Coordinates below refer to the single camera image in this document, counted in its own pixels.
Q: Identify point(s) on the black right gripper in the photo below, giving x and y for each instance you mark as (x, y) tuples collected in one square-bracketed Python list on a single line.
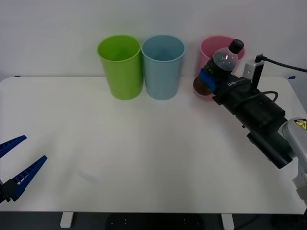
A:
[(251, 107)]

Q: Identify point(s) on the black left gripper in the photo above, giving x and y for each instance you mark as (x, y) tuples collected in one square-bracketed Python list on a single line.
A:
[(3, 191)]

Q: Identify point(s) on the dark plastic bottle black cap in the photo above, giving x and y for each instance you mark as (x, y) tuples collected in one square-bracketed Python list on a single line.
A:
[(221, 63)]

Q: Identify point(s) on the pale blue plastic bin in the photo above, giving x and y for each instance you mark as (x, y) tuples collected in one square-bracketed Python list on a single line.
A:
[(163, 79)]

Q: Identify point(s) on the white table leg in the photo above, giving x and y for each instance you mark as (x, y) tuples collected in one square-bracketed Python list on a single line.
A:
[(227, 221), (66, 219)]

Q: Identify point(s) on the green plastic bin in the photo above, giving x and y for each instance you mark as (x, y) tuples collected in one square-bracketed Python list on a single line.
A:
[(123, 79)]

